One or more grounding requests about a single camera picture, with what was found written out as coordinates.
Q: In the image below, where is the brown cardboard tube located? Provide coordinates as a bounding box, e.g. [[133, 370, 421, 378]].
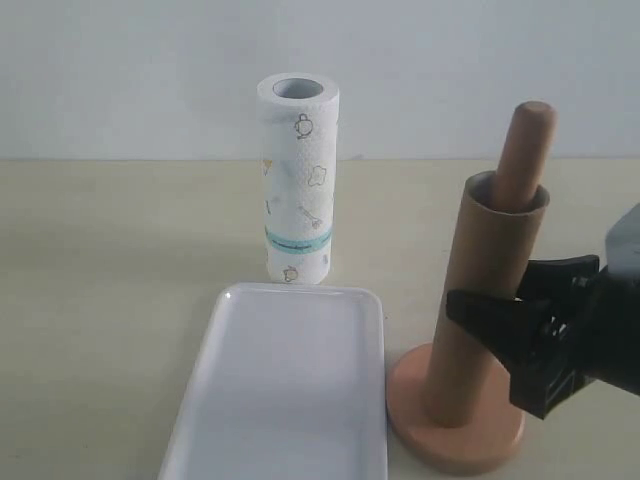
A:
[[425, 171, 550, 428]]

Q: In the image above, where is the wooden paper towel holder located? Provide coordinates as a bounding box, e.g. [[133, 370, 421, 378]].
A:
[[386, 101, 556, 475]]

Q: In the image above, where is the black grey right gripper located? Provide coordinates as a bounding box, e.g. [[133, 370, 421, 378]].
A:
[[446, 206, 639, 419]]

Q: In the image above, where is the white rectangular plastic tray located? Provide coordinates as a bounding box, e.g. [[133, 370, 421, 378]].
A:
[[159, 283, 388, 479]]

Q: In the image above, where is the white printed paper towel roll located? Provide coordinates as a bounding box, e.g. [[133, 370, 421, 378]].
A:
[[257, 72, 340, 284]]

